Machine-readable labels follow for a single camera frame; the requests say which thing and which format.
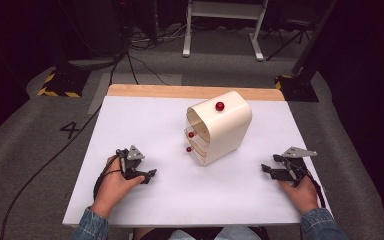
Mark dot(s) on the cream drawer cabinet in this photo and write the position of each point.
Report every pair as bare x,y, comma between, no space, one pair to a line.
225,128

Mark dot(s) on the person's right hand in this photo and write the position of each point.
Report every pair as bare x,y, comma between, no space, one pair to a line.
300,196

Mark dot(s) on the clear drawer with red knob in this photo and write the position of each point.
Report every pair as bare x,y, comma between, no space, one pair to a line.
191,134
189,149

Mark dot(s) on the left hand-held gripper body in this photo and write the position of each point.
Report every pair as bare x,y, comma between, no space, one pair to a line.
130,162

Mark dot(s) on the black tripod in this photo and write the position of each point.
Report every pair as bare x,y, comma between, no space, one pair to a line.
290,30

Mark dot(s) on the person's left hand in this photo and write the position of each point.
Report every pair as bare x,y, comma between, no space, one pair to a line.
115,190

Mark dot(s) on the white metal table frame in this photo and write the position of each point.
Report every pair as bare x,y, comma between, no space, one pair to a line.
223,10

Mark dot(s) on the white table sheet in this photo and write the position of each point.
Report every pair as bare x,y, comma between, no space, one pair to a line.
166,140

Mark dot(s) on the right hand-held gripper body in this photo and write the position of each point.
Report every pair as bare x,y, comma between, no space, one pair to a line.
296,165

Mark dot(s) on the black stand with striped base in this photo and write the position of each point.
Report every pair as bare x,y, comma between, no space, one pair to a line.
298,86
65,81

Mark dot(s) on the red ball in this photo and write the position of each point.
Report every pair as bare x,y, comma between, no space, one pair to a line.
219,106

